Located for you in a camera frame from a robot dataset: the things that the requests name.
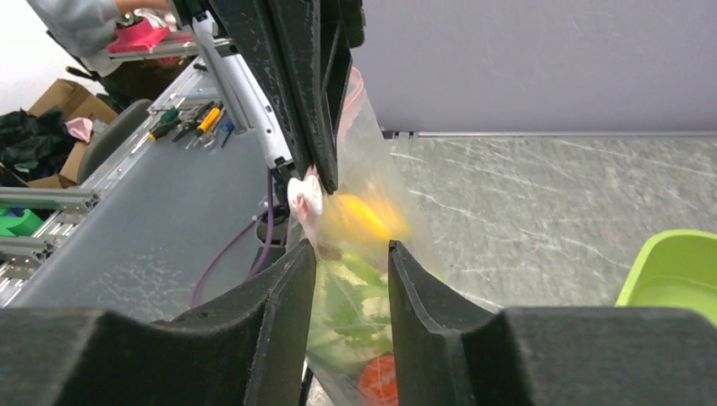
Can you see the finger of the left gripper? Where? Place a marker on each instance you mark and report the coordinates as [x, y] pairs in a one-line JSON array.
[[341, 29], [280, 41]]

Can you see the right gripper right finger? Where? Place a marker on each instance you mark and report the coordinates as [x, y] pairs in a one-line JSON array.
[[450, 351]]

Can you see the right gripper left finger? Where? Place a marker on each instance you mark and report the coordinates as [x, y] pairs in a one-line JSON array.
[[245, 347]]

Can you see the red toy tomato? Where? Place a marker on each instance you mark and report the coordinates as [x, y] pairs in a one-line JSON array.
[[377, 382]]

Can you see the clear zip top bag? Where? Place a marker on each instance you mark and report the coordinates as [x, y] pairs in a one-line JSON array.
[[365, 168]]

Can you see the green toy celery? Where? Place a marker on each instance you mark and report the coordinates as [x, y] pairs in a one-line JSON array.
[[350, 321]]

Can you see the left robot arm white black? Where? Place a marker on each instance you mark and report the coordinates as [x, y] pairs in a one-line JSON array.
[[240, 91]]

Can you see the pink object on shelf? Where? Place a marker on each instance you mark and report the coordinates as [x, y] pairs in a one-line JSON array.
[[139, 37]]

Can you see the person arm grey sleeve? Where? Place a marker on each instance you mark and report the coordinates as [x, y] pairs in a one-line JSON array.
[[85, 28]]

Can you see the green plastic tray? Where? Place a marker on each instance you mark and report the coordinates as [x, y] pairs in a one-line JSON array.
[[674, 268]]

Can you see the green plastic part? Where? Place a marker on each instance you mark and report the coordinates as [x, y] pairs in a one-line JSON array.
[[16, 222]]

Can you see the black cloth pile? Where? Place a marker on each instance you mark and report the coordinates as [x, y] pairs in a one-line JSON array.
[[35, 147]]

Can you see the yellow handled tool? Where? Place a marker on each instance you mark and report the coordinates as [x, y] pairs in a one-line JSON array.
[[208, 122]]

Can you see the green handled screwdriver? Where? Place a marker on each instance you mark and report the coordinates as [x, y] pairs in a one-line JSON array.
[[167, 122]]

